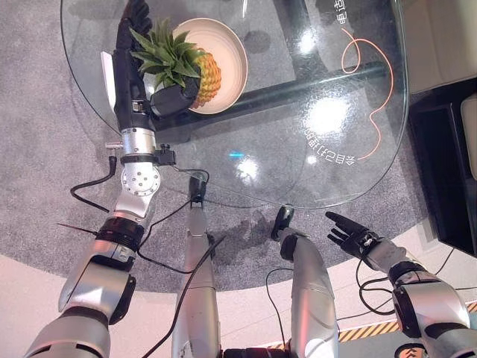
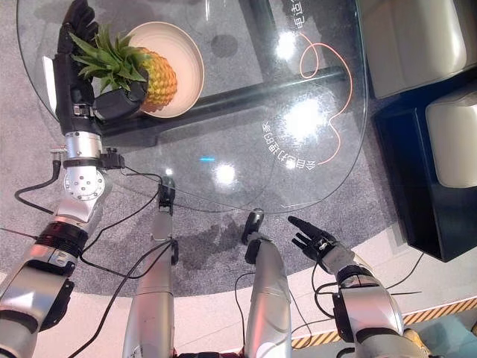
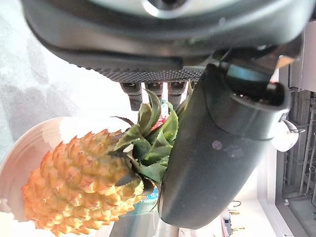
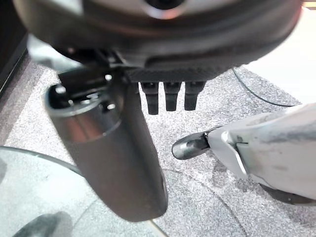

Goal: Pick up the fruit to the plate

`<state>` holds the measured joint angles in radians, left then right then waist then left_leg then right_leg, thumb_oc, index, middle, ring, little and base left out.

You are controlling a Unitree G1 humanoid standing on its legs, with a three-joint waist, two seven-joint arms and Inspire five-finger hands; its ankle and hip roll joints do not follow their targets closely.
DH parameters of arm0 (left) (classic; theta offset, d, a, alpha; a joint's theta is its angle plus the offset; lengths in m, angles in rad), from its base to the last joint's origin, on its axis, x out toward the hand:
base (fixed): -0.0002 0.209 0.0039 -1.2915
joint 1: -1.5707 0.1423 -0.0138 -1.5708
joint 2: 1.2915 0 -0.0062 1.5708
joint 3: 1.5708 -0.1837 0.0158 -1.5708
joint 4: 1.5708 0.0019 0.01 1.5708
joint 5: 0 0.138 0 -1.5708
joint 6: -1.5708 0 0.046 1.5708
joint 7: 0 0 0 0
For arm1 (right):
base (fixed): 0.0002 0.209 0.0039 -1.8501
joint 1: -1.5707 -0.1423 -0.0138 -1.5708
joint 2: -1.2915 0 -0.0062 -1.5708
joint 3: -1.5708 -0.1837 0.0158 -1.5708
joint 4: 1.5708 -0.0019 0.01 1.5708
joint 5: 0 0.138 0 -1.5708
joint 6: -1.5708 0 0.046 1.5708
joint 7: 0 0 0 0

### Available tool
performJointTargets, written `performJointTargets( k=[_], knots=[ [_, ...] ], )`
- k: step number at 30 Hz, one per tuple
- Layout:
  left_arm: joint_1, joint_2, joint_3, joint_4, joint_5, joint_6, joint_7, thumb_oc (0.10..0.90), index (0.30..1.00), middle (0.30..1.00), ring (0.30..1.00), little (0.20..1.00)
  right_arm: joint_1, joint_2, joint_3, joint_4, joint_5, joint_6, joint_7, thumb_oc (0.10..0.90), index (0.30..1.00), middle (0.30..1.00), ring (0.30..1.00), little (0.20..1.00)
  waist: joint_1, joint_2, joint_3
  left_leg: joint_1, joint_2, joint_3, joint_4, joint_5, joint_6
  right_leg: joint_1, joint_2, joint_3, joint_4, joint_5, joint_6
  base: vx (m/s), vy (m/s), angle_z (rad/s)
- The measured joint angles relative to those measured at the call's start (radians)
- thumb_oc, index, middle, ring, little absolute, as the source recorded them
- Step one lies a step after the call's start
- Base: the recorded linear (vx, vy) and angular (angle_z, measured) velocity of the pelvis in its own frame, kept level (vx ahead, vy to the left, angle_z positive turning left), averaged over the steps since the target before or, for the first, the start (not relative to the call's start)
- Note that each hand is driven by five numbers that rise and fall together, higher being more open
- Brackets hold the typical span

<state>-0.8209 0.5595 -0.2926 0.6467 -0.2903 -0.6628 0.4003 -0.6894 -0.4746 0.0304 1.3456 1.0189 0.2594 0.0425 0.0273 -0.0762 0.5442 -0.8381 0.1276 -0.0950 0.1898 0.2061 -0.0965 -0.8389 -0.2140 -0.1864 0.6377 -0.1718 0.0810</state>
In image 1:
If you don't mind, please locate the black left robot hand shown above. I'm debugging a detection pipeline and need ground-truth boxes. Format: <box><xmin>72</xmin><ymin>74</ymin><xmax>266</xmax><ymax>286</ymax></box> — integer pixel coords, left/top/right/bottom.
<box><xmin>100</xmin><ymin>0</ymin><xmax>203</xmax><ymax>133</ymax></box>

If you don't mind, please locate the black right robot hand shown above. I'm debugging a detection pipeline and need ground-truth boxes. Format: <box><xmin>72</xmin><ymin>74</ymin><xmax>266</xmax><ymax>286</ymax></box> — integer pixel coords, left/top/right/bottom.
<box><xmin>325</xmin><ymin>211</ymin><xmax>382</xmax><ymax>259</ymax></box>

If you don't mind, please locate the pineapple with green leaves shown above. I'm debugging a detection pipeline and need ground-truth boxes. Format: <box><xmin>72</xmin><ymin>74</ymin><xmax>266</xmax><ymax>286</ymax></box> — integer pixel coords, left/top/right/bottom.
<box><xmin>128</xmin><ymin>17</ymin><xmax>223</xmax><ymax>110</ymax></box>

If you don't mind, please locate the round white plate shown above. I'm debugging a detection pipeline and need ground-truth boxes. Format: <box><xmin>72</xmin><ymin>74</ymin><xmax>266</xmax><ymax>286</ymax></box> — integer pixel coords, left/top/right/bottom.
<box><xmin>154</xmin><ymin>17</ymin><xmax>249</xmax><ymax>116</ymax></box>

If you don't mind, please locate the silver right robot leg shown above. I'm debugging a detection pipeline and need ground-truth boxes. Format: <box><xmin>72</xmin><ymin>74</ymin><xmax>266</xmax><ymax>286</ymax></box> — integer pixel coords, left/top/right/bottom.
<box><xmin>270</xmin><ymin>204</ymin><xmax>341</xmax><ymax>358</ymax></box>

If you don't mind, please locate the silver robot leg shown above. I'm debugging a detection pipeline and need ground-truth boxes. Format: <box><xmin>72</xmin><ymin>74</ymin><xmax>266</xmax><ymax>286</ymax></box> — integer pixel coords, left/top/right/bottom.
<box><xmin>171</xmin><ymin>175</ymin><xmax>221</xmax><ymax>358</ymax></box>
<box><xmin>270</xmin><ymin>204</ymin><xmax>341</xmax><ymax>358</ymax></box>

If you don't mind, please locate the yellow black hazard tape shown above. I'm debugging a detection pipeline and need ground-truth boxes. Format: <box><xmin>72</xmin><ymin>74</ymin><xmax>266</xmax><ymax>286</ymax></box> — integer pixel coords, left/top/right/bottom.
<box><xmin>337</xmin><ymin>301</ymin><xmax>477</xmax><ymax>343</ymax></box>

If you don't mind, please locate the round grey rug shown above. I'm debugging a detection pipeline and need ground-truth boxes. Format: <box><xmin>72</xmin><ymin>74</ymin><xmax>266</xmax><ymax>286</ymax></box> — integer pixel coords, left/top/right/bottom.
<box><xmin>0</xmin><ymin>0</ymin><xmax>440</xmax><ymax>296</ymax></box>

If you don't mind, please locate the black cabinet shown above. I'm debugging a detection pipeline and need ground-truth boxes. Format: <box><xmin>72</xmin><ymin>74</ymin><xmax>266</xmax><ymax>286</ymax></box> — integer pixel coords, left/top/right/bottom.
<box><xmin>407</xmin><ymin>89</ymin><xmax>477</xmax><ymax>259</ymax></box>

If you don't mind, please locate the orange floor sticker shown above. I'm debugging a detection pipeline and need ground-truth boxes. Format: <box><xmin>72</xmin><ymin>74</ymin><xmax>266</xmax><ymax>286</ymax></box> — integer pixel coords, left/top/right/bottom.
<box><xmin>393</xmin><ymin>342</ymin><xmax>426</xmax><ymax>358</ymax></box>

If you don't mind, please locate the silver left robot leg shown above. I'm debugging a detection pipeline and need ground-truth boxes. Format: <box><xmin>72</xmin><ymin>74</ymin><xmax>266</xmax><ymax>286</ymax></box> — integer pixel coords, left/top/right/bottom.
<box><xmin>171</xmin><ymin>175</ymin><xmax>221</xmax><ymax>358</ymax></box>

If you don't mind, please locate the white sofa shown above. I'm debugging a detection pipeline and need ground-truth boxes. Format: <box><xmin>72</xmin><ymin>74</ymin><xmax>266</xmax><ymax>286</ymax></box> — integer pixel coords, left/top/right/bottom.
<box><xmin>399</xmin><ymin>0</ymin><xmax>477</xmax><ymax>95</ymax></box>

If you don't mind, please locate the looped black wrist cable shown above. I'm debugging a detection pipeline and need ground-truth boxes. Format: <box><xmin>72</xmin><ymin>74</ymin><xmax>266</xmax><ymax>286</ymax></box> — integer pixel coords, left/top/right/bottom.
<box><xmin>355</xmin><ymin>257</ymin><xmax>397</xmax><ymax>317</ymax></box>

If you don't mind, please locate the black cable with plug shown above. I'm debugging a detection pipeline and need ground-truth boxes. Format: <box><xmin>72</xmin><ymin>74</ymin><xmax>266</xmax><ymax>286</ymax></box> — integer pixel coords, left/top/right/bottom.
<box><xmin>69</xmin><ymin>155</ymin><xmax>119</xmax><ymax>214</ymax></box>

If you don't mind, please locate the thin black cable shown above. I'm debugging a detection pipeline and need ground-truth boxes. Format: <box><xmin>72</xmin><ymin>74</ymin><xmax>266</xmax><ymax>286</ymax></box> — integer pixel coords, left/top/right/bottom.
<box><xmin>265</xmin><ymin>267</ymin><xmax>296</xmax><ymax>348</ymax></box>

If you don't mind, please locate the black table frame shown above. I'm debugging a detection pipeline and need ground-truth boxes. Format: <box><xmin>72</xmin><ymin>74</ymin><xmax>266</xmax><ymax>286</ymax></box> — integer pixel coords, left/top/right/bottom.
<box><xmin>152</xmin><ymin>0</ymin><xmax>388</xmax><ymax>145</ymax></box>

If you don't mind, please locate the long black cable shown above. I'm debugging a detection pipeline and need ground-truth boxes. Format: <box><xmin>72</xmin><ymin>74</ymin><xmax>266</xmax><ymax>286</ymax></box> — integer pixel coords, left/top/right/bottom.
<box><xmin>136</xmin><ymin>167</ymin><xmax>228</xmax><ymax>358</ymax></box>

